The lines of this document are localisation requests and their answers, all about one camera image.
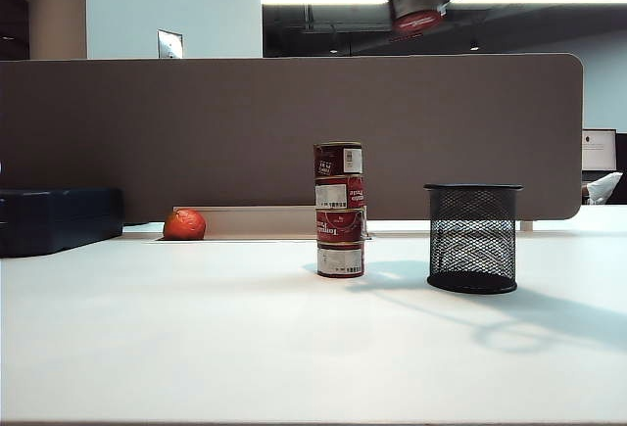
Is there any red can wide white label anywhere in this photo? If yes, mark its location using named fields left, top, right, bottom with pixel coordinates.
left=389, top=0, right=448, bottom=33

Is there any red can small white label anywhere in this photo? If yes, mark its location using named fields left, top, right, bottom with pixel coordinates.
left=313, top=141, right=364, bottom=178

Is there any red can Paste print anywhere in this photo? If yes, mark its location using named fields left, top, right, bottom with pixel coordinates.
left=313, top=174, right=366, bottom=211

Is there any red can Tomato print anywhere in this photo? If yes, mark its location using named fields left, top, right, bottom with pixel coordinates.
left=314, top=207, right=368, bottom=245

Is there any red can barcode label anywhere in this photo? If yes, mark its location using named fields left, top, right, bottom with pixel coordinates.
left=316, top=241, right=366, bottom=280

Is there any white computer monitor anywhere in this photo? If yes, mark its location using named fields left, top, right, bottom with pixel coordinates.
left=581, top=128, right=618, bottom=171

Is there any person in white shirt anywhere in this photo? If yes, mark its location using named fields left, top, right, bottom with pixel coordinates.
left=581, top=171, right=625, bottom=207

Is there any brown desk partition panel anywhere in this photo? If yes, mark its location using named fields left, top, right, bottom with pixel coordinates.
left=0, top=52, right=585, bottom=223

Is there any black mesh pen holder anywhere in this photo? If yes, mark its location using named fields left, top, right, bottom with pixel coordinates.
left=423, top=182, right=524, bottom=296

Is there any orange fruit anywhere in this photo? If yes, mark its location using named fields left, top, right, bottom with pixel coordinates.
left=163, top=208, right=208, bottom=242

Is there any dark blue box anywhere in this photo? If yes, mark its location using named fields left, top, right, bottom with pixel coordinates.
left=0, top=187, right=124, bottom=260

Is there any metal wall plate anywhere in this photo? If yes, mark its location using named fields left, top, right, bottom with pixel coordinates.
left=157, top=28, right=185, bottom=60

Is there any white cable tray flap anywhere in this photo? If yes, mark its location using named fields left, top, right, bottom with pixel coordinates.
left=144, top=206, right=379, bottom=244

